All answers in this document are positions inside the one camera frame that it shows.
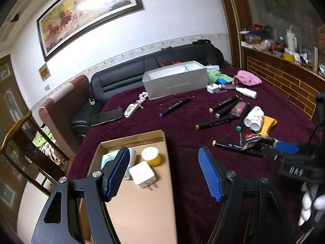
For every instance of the small clear bottle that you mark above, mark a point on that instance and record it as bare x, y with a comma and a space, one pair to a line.
238, 108

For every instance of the wooden glass door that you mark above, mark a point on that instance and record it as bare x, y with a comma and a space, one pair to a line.
10, 94

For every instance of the white plastic bottle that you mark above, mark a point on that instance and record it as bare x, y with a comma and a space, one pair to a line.
246, 92

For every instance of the white tube bottle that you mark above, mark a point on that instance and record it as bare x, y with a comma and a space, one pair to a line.
132, 162

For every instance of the red bag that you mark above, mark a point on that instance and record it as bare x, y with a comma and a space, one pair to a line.
170, 62

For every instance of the yellow wall sticker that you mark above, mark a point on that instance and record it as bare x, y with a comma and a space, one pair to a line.
44, 72

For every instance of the wooden door frame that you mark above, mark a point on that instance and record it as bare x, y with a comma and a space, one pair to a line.
236, 17

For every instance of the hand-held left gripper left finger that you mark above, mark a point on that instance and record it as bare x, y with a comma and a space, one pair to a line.
116, 172

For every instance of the colourful box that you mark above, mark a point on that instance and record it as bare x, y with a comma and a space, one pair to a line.
253, 38

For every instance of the yellow tape roll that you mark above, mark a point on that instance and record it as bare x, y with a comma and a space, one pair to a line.
151, 156

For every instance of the pink cloth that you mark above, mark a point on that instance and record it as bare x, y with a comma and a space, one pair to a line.
247, 78

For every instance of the framed landscape painting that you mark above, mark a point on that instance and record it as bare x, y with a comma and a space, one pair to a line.
83, 12

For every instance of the black marker grey cap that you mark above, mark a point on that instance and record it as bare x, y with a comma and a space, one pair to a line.
227, 109

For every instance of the white plug adapter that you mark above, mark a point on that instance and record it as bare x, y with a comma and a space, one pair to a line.
92, 101

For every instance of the green cloth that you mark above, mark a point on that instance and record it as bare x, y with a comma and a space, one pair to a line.
214, 75

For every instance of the maroon tablecloth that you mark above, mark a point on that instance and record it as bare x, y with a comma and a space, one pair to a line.
182, 137

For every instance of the pink upholstered chair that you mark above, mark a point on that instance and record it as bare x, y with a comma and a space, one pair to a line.
61, 117

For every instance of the large white charger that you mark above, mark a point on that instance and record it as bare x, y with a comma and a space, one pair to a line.
141, 174

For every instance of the wooden chair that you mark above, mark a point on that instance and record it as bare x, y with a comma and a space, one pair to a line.
17, 129

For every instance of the black snack packet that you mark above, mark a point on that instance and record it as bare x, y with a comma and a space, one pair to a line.
254, 141

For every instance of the black smartphone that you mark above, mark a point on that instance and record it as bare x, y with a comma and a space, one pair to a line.
106, 117

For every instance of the small blue object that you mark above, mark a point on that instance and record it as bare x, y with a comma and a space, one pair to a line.
223, 81

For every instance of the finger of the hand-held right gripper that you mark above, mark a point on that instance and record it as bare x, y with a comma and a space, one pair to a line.
287, 148

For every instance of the brick pattern counter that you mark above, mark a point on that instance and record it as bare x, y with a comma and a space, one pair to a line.
279, 76

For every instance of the white pill bottle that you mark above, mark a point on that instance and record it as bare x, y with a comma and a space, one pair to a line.
257, 122
251, 114

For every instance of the black marker green cap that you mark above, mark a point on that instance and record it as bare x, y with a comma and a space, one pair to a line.
243, 118

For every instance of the small white charger adapter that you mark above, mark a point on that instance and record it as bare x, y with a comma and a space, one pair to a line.
213, 88

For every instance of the yellow container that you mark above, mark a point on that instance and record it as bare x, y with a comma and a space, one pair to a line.
288, 57

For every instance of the black marker purple cap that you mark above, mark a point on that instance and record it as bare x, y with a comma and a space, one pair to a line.
175, 106

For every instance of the teal packet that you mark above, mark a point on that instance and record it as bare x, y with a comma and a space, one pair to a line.
108, 158

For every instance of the floral cushion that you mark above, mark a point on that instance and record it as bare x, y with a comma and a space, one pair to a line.
48, 144

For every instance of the grey rectangular box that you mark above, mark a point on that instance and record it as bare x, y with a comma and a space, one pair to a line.
172, 86

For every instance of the red box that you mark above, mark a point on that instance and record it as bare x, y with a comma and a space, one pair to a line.
258, 27

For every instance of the black leather sofa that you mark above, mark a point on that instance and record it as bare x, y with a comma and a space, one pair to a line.
121, 81

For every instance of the black marker gold cap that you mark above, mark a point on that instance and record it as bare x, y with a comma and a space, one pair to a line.
223, 103

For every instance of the person's right hand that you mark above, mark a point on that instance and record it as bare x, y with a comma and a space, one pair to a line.
308, 203

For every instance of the yellow packet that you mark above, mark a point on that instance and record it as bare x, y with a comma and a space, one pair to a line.
269, 125

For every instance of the black marker yellow cap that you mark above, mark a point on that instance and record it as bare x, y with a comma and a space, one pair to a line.
215, 122
228, 146

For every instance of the white car key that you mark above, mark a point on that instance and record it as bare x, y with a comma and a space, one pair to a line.
130, 111

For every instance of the cardboard box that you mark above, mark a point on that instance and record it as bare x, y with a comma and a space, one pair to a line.
147, 208

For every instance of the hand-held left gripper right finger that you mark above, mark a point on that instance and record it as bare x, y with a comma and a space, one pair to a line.
210, 175

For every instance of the white thermos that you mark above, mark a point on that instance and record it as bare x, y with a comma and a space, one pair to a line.
291, 40

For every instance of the steel flask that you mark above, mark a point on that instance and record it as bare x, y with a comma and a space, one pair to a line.
315, 58

